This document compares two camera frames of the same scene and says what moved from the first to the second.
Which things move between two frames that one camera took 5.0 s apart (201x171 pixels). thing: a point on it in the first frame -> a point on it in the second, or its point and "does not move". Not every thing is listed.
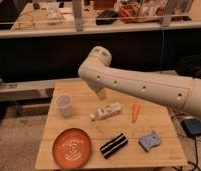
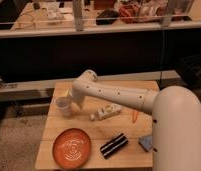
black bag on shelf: (106, 17) does not move
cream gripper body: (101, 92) -> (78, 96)
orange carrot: (135, 112) does not move
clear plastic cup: (64, 104) does not move
